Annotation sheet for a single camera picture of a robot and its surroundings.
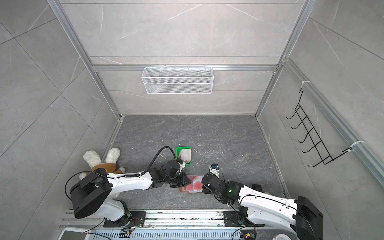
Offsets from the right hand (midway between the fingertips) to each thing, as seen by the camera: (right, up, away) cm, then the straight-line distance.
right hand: (203, 183), depth 80 cm
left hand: (-6, +1, +1) cm, 6 cm away
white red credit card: (-4, -3, +4) cm, 6 cm away
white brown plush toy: (-63, +12, +4) cm, 64 cm away
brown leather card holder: (-11, -4, +1) cm, 12 cm away
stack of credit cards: (-10, +13, +12) cm, 21 cm away
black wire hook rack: (+50, +27, -12) cm, 58 cm away
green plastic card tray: (-15, +17, +16) cm, 28 cm away
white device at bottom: (-59, -18, -14) cm, 63 cm away
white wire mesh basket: (-17, +63, +20) cm, 68 cm away
